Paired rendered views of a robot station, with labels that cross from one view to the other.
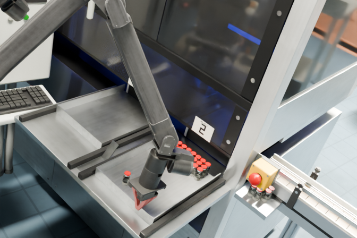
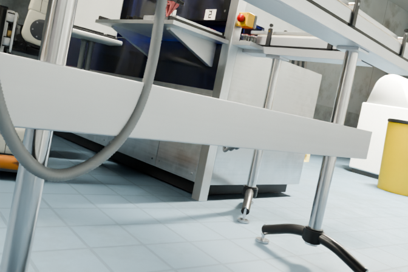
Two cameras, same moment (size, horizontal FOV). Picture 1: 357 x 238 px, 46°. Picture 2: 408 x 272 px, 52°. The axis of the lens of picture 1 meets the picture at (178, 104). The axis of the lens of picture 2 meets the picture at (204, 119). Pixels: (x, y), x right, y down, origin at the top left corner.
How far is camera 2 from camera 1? 181 cm
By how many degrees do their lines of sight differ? 31
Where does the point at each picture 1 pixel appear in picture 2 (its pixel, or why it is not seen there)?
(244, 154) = (234, 11)
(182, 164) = not seen: outside the picture
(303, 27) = not seen: outside the picture
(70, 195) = not seen: hidden behind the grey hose
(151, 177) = not seen: outside the picture
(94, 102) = not seen: hidden behind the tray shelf
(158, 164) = not seen: outside the picture
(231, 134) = (226, 5)
